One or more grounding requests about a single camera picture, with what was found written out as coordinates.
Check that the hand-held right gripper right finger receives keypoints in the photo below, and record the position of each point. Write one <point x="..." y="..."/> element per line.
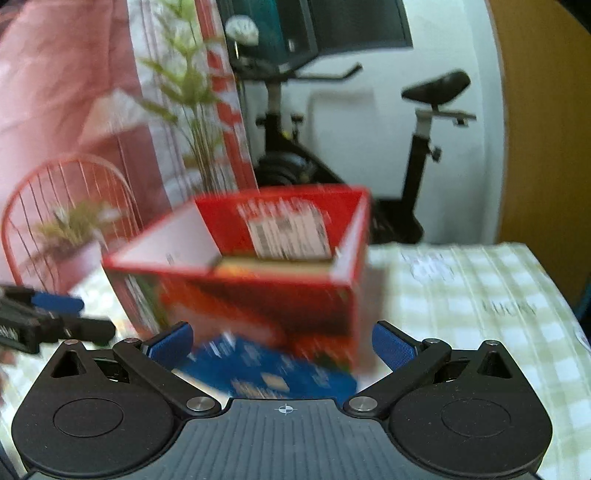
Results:
<point x="393" y="346"/>

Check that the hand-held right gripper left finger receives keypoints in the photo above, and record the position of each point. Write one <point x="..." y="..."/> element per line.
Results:
<point x="171" y="345"/>

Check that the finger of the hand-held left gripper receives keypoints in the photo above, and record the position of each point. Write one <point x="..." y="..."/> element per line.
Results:
<point x="54" y="302"/>
<point x="87" y="330"/>

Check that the red strawberry print box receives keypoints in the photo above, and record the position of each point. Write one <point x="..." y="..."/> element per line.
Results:
<point x="258" y="304"/>

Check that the blue patterned pouch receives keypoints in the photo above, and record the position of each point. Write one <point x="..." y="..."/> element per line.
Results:
<point x="272" y="374"/>

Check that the checked green tablecloth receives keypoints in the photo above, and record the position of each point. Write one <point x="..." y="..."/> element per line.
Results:
<point x="466" y="295"/>

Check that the printed backdrop cloth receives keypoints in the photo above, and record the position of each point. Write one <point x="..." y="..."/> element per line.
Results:
<point x="60" y="106"/>

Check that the teal curtain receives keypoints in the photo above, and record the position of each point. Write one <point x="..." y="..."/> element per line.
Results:
<point x="585" y="300"/>

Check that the black exercise bike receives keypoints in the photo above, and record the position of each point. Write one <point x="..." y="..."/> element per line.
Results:
<point x="286" y="166"/>

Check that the wooden door panel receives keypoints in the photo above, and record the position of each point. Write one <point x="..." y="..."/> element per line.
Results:
<point x="545" y="138"/>

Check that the dark window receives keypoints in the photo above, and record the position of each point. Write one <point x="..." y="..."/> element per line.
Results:
<point x="351" y="23"/>

